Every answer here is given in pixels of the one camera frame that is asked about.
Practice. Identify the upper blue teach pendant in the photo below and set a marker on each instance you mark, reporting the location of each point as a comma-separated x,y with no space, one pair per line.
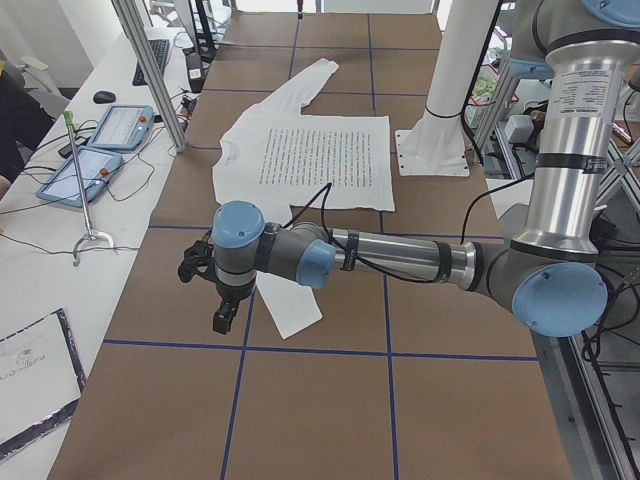
122,127

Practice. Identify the black computer mouse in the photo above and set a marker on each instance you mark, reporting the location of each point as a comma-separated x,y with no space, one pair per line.
104,97

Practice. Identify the aluminium frame post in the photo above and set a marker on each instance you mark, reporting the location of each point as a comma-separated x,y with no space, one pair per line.
132,24

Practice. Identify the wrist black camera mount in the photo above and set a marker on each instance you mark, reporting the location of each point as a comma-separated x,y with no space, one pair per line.
198,260

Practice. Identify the white paper in plastic sleeve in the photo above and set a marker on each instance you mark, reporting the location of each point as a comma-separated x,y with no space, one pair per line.
42,380

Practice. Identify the white long sleeve t-shirt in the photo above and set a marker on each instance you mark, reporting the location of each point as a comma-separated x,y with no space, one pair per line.
275,157

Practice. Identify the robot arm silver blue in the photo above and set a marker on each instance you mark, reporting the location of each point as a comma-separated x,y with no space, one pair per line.
545,276

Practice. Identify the black power adapter white label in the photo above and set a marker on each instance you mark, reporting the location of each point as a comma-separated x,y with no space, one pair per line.
195,72

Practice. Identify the metal grabber stick green handle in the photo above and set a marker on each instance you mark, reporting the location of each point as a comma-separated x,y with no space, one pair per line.
91,235

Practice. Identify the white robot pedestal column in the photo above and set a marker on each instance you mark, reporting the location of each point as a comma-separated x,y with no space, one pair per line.
435,145

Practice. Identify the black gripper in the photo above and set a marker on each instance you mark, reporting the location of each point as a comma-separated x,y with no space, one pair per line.
229,293

